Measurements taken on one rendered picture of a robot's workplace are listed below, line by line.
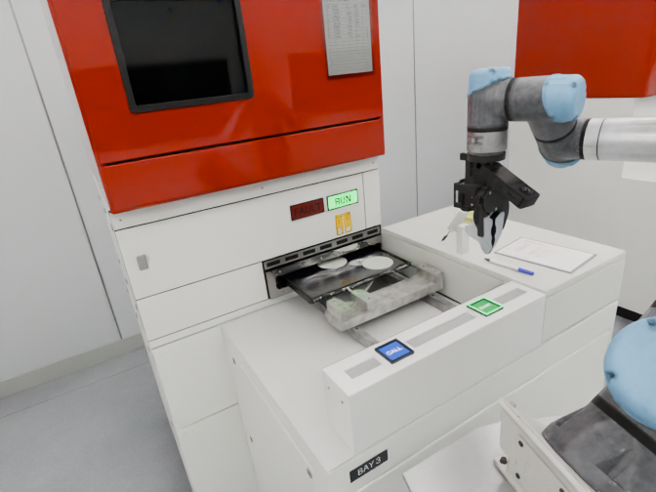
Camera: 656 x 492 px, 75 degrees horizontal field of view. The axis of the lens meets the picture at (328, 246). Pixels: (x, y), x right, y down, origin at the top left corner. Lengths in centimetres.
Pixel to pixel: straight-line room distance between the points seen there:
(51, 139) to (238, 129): 160
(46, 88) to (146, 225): 154
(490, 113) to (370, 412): 59
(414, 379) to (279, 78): 81
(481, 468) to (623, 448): 25
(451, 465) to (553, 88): 66
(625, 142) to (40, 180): 246
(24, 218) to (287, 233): 169
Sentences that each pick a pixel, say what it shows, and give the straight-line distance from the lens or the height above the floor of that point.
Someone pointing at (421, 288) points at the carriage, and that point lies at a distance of 127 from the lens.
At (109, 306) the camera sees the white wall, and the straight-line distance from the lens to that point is 286.
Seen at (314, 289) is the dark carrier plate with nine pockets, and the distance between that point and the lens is 126.
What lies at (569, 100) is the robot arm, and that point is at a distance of 81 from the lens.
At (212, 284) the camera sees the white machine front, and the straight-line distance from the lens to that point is 127.
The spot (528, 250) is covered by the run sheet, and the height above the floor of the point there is 97.
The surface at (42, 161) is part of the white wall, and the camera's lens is 264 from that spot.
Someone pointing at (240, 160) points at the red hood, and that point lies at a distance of 116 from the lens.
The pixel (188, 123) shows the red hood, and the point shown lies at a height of 140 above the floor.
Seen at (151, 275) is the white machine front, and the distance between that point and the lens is 122.
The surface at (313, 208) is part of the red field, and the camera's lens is 133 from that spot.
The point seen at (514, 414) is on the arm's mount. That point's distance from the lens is 77.
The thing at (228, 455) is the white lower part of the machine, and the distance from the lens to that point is 162.
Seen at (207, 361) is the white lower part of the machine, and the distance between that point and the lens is 138.
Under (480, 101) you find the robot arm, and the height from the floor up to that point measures 141.
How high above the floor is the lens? 148
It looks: 22 degrees down
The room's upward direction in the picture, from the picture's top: 6 degrees counter-clockwise
